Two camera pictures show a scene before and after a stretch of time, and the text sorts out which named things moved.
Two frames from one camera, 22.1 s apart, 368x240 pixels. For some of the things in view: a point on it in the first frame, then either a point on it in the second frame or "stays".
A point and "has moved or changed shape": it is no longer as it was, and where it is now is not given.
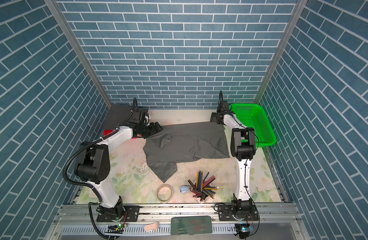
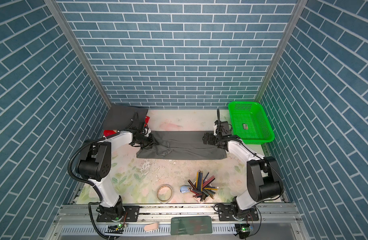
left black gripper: [152, 129] → [151, 142]
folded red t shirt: [107, 132] stays
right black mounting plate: [225, 213] stays
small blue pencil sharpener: [184, 189] stays
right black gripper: [213, 117] → [210, 140]
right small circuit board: [243, 230] stays
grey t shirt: [171, 146] has moved or changed shape
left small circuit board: [114, 229] stays
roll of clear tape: [164, 193] stays
